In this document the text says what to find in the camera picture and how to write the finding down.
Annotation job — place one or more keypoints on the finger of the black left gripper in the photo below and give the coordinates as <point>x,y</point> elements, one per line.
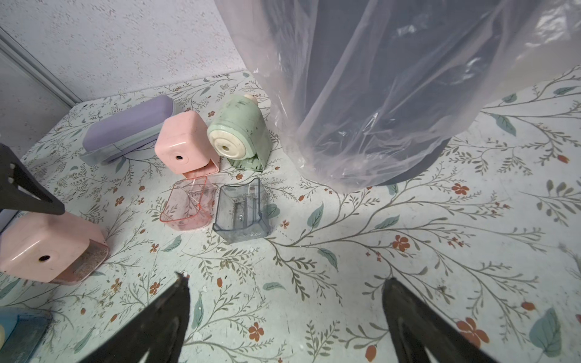
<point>21,191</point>

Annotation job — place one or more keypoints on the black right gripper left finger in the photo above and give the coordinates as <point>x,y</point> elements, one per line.
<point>156,334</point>

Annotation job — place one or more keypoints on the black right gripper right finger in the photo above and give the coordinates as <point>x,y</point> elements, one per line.
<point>419,334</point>

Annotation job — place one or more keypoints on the pink pencil sharpener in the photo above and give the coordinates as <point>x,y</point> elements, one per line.
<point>183,146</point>
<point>63,249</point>

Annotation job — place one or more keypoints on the pink sharpener shavings tray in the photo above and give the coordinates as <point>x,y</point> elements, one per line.
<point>190,205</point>

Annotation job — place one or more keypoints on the blue pencil sharpener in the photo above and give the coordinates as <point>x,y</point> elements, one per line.
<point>21,332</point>

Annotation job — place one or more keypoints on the clear sharpener shavings tray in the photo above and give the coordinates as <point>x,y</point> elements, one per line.
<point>241,212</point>

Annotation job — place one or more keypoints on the green pencil sharpener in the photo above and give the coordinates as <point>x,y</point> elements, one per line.
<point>239,134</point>

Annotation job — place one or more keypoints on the purple pencil case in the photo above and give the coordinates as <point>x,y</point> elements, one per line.
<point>127,130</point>

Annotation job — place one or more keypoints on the grey trash bin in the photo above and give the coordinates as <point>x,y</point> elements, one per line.
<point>419,168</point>

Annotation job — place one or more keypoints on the clear plastic bin liner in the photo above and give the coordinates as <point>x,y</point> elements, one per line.
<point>362,91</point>

